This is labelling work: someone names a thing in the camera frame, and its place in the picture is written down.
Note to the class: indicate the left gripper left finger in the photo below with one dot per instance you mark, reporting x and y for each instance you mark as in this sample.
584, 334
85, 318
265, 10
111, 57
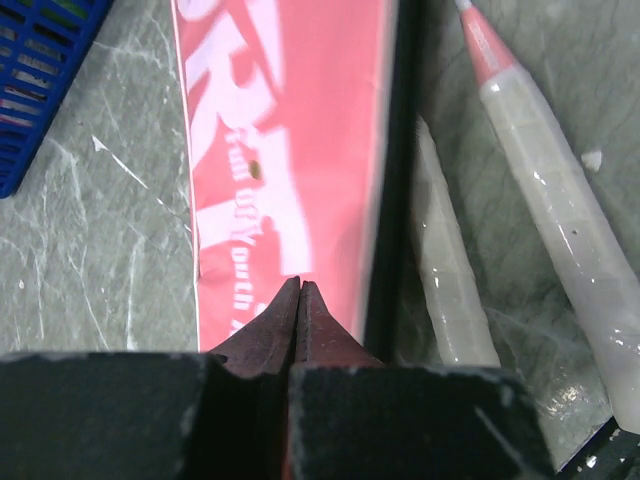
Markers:
125, 415

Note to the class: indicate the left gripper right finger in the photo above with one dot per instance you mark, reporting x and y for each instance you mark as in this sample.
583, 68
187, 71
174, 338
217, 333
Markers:
352, 417

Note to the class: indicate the pink racket cover bag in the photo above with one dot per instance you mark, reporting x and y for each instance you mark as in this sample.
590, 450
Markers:
299, 119

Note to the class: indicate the blue plastic basket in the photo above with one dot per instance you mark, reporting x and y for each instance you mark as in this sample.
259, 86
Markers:
43, 45

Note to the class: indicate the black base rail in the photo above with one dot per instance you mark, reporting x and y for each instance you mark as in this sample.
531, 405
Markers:
611, 454

